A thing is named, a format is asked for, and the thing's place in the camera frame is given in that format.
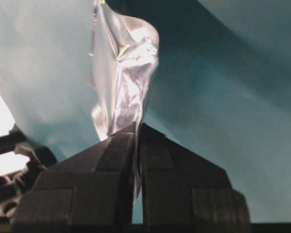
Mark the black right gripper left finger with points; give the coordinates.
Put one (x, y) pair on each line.
(91, 192)

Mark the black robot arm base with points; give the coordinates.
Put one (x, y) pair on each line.
(14, 185)

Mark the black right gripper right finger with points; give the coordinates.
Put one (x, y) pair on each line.
(185, 193)

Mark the silver zip bag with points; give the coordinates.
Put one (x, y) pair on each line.
(125, 54)

